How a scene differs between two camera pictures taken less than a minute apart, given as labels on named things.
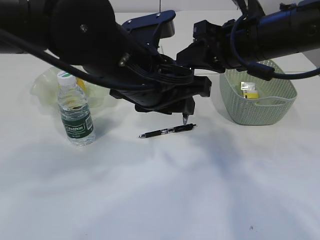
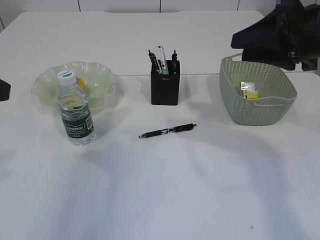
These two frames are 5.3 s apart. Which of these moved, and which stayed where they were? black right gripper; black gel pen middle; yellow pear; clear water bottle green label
Moved: black right gripper
Stayed: black gel pen middle; clear water bottle green label; yellow pear
